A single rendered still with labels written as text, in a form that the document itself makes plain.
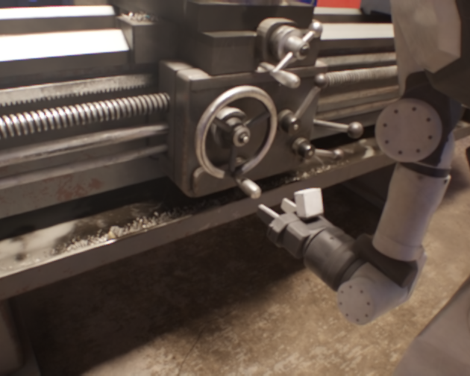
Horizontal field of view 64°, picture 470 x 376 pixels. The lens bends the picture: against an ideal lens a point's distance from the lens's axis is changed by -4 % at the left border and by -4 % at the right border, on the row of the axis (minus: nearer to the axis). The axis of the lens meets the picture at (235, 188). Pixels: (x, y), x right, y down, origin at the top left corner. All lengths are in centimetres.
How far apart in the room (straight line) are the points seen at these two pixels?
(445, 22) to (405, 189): 31
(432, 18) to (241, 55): 59
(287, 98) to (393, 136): 50
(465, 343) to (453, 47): 23
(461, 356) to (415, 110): 27
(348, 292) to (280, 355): 69
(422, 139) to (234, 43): 45
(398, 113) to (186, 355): 95
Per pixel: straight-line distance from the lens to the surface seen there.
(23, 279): 88
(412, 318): 153
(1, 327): 111
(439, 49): 30
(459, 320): 37
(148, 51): 89
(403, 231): 57
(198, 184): 89
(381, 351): 138
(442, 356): 41
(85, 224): 104
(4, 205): 98
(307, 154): 105
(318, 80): 93
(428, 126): 51
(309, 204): 69
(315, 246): 65
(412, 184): 55
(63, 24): 120
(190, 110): 82
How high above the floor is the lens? 103
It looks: 32 degrees down
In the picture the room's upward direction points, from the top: 7 degrees clockwise
